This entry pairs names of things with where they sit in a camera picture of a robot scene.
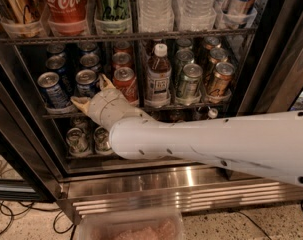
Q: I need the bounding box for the top shelf green lacroix can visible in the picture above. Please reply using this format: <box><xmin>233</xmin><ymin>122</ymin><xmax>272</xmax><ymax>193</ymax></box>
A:
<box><xmin>96</xmin><ymin>0</ymin><xmax>129</xmax><ymax>21</ymax></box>

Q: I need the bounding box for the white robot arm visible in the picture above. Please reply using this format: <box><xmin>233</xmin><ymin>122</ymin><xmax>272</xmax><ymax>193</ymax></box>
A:
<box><xmin>71</xmin><ymin>76</ymin><xmax>303</xmax><ymax>187</ymax></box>

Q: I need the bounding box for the pepsi can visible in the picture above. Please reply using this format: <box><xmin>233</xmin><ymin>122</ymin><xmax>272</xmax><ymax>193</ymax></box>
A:
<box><xmin>45</xmin><ymin>55</ymin><xmax>74</xmax><ymax>96</ymax></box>
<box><xmin>79</xmin><ymin>54</ymin><xmax>102</xmax><ymax>73</ymax></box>
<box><xmin>76</xmin><ymin>69</ymin><xmax>97</xmax><ymax>97</ymax></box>
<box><xmin>37</xmin><ymin>72</ymin><xmax>70</xmax><ymax>109</ymax></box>

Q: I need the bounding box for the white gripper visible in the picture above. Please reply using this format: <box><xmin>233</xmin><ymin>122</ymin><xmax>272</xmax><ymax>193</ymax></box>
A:
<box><xmin>71</xmin><ymin>73</ymin><xmax>141</xmax><ymax>130</ymax></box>

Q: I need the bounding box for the bottom shelf silver can left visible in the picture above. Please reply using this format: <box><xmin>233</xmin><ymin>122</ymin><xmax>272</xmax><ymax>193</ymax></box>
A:
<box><xmin>66</xmin><ymin>127</ymin><xmax>89</xmax><ymax>155</ymax></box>

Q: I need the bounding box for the black floor cable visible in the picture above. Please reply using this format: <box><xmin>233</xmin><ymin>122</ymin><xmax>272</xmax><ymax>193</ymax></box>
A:
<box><xmin>0</xmin><ymin>200</ymin><xmax>77</xmax><ymax>240</ymax></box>

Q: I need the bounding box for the top shelf gold can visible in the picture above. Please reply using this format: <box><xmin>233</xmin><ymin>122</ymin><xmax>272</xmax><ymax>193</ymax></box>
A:
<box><xmin>0</xmin><ymin>0</ymin><xmax>45</xmax><ymax>38</ymax></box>

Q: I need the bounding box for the clear plastic bin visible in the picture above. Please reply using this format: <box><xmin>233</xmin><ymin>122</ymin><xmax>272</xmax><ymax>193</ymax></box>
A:
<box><xmin>77</xmin><ymin>207</ymin><xmax>185</xmax><ymax>240</ymax></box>

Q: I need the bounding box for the bottom shelf tea bottle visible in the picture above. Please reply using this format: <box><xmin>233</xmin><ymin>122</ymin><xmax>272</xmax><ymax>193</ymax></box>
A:
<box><xmin>205</xmin><ymin>108</ymin><xmax>218</xmax><ymax>120</ymax></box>

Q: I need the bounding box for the stainless steel fridge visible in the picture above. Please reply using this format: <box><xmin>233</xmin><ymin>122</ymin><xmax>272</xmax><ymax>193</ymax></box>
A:
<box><xmin>0</xmin><ymin>0</ymin><xmax>303</xmax><ymax>223</ymax></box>

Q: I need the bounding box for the top shelf water bottle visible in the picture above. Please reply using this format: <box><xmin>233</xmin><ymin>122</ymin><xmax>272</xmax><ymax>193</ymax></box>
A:
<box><xmin>138</xmin><ymin>0</ymin><xmax>174</xmax><ymax>33</ymax></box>

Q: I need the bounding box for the brown tea bottle white cap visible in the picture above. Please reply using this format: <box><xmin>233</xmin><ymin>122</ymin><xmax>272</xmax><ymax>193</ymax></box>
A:
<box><xmin>146</xmin><ymin>43</ymin><xmax>172</xmax><ymax>107</ymax></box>

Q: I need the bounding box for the front green soda can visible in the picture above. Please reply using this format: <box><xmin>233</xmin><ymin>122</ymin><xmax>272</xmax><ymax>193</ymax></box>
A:
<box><xmin>176</xmin><ymin>63</ymin><xmax>203</xmax><ymax>99</ymax></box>

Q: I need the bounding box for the front gold soda can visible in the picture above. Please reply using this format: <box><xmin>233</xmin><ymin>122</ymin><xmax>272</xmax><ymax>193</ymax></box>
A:
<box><xmin>206</xmin><ymin>62</ymin><xmax>235</xmax><ymax>97</ymax></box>

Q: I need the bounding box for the front red coca-cola can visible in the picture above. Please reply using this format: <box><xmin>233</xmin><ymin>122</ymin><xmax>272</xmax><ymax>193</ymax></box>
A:
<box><xmin>113</xmin><ymin>67</ymin><xmax>138</xmax><ymax>102</ymax></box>

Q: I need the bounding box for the shelf silver can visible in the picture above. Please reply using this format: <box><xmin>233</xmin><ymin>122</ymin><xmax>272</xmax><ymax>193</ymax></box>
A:
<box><xmin>94</xmin><ymin>127</ymin><xmax>111</xmax><ymax>154</ymax></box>
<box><xmin>66</xmin><ymin>127</ymin><xmax>89</xmax><ymax>155</ymax></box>

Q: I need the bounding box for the top shelf coca-cola can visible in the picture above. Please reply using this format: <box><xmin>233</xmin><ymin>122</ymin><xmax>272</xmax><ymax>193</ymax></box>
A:
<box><xmin>45</xmin><ymin>0</ymin><xmax>88</xmax><ymax>36</ymax></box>

